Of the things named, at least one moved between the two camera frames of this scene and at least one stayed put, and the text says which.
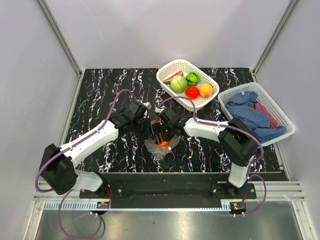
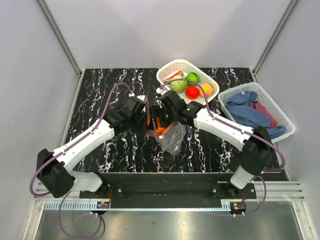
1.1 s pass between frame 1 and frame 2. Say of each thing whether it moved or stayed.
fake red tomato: stayed
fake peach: stayed
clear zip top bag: moved
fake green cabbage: stayed
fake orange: moved
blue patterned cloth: stayed
